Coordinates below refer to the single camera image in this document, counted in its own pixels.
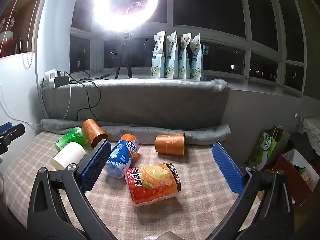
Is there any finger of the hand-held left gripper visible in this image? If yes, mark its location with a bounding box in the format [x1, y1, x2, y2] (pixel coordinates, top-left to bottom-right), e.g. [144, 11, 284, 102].
[0, 122, 26, 156]

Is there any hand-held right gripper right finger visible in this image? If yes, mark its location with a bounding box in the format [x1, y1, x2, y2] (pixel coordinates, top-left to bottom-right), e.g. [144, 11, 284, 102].
[212, 141, 294, 240]

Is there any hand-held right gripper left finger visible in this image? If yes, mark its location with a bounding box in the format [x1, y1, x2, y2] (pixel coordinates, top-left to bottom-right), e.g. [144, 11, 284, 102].
[27, 140, 118, 240]

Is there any white cup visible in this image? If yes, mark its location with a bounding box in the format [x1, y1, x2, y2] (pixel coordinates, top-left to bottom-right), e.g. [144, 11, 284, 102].
[52, 142, 87, 170]

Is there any brown patterned paper cup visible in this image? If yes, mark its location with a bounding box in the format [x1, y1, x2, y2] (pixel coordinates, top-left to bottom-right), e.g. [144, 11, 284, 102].
[155, 132, 186, 156]
[82, 119, 109, 149]

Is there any blue orange-capped bottle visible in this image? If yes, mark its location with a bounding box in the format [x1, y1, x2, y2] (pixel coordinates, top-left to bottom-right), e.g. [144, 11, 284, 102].
[105, 134, 141, 179]

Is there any plaid bed sheet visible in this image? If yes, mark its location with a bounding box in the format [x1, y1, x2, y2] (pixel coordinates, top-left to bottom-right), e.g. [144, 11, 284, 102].
[3, 131, 261, 240]

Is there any green paper bag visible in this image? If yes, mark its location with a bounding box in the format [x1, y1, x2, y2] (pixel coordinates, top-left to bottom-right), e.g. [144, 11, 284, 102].
[248, 126, 292, 172]

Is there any rolled grey towel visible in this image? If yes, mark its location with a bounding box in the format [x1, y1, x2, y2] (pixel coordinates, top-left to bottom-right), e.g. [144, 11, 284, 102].
[40, 118, 231, 146]

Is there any dark red cardboard box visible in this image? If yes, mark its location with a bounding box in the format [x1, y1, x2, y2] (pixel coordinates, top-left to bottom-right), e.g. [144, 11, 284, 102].
[271, 148, 320, 207]

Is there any white power strip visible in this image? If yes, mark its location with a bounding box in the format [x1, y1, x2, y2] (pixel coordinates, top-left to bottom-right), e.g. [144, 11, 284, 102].
[44, 69, 63, 89]

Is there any black charger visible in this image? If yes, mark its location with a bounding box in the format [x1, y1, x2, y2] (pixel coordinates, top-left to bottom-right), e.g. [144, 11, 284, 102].
[53, 76, 68, 87]

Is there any grey blanket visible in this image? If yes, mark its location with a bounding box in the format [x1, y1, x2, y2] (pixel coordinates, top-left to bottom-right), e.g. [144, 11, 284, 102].
[41, 78, 229, 131]

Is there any lace cloth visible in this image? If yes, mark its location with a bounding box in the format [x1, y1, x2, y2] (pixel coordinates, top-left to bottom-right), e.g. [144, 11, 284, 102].
[298, 116, 320, 143]

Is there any red white vase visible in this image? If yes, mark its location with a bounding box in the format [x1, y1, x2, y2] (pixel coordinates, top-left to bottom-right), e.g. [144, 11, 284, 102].
[0, 17, 15, 57]

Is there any white green standing pouch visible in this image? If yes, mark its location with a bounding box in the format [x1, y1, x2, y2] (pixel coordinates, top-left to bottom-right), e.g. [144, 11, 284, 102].
[164, 30, 179, 79]
[151, 31, 167, 79]
[177, 33, 192, 79]
[190, 33, 204, 81]

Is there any black tripod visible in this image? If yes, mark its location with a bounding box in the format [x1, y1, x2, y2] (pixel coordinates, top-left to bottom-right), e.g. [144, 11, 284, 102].
[115, 31, 133, 79]

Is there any wooden shelf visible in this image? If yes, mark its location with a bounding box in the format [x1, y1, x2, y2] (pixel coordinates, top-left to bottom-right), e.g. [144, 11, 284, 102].
[0, 0, 47, 58]

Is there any thin white wall cable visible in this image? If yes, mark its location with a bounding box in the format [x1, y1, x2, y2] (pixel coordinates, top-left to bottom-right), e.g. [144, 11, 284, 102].
[0, 84, 41, 126]

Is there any black cable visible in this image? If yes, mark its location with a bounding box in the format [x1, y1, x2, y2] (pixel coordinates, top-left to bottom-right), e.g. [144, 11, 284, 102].
[62, 70, 111, 121]

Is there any window frame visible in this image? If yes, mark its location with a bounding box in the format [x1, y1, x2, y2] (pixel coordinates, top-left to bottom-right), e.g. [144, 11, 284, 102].
[69, 0, 307, 98]

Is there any ring light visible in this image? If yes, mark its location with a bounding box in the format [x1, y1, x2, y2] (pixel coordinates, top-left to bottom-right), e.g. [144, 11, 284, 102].
[91, 0, 166, 33]

